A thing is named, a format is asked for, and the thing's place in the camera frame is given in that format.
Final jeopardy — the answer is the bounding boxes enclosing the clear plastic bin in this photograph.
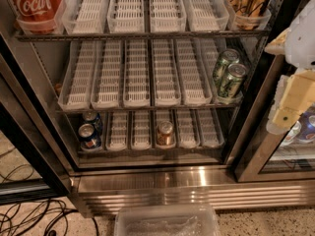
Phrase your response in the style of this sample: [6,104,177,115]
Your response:
[114,204,221,236]

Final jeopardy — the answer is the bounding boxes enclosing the blue can behind door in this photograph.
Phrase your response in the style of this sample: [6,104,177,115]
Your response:
[297,112,315,143]

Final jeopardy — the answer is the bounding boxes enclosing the glass fridge door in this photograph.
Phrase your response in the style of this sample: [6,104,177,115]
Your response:
[233,55,315,182]

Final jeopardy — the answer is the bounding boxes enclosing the middle metal shelf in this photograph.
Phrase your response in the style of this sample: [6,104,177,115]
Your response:
[56,103,240,114]

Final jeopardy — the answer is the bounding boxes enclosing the white can behind door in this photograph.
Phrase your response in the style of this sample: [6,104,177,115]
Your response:
[281,121,301,147]

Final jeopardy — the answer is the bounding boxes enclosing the orange soda can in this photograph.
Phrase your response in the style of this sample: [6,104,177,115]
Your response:
[157,121,174,146]

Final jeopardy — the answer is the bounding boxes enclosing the rear green can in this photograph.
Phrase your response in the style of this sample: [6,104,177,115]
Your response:
[213,48,240,86]

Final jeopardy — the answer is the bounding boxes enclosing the green can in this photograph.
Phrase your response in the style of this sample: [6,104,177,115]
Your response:
[218,63,248,98]
[213,48,240,86]

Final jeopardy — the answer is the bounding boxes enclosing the metal shelf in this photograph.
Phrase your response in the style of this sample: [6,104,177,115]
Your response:
[15,29,270,42]
[78,147,221,158]
[56,103,240,114]

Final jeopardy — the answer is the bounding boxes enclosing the black floor cables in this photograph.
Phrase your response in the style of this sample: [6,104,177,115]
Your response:
[0,147,100,236]

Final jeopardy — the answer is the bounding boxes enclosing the rear blue Pepsi can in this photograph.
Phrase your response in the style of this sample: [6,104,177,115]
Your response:
[82,112,103,135]

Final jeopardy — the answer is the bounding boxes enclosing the bottom metal shelf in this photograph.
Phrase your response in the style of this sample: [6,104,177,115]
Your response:
[78,147,221,158]

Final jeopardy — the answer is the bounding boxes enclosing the blue pepsi can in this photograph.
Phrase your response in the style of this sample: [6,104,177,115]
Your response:
[78,124,101,150]
[82,112,103,135]

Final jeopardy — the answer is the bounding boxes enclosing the red Coca-Cola can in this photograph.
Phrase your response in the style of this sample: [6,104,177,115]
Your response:
[13,0,63,34]

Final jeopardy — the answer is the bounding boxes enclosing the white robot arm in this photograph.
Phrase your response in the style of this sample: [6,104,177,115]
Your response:
[265,0,315,135]

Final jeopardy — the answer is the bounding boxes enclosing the front blue Pepsi can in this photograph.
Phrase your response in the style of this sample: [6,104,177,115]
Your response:
[78,124,101,150]

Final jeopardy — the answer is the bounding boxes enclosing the steel fridge base grille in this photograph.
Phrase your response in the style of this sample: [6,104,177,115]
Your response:
[69,166,315,217]

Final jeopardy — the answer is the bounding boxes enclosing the front green can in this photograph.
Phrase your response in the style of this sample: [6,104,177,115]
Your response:
[218,63,248,98]

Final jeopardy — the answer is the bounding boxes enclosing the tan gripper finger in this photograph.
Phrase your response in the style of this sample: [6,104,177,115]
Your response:
[271,70,315,128]

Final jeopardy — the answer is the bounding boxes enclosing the top metal shelf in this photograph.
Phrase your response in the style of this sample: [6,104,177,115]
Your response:
[15,29,270,42]

